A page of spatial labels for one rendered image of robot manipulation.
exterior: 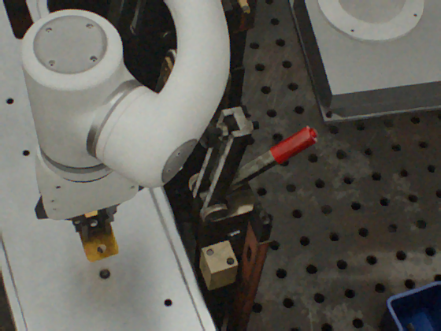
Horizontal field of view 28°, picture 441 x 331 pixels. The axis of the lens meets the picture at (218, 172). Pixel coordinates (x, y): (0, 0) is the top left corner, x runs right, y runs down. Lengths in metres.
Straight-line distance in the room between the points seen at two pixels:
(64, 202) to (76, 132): 0.16
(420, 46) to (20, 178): 0.76
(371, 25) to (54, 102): 0.93
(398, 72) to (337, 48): 0.11
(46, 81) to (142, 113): 0.08
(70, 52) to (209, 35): 0.11
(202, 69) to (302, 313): 0.74
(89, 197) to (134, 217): 0.21
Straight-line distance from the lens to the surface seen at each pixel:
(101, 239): 1.02
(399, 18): 1.61
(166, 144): 0.73
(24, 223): 1.12
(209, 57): 0.74
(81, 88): 0.72
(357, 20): 1.58
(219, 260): 1.02
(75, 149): 0.79
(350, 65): 1.54
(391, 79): 1.54
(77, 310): 1.07
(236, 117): 0.94
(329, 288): 1.43
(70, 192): 0.90
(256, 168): 1.03
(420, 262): 1.48
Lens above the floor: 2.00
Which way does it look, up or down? 60 degrees down
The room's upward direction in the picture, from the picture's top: 7 degrees clockwise
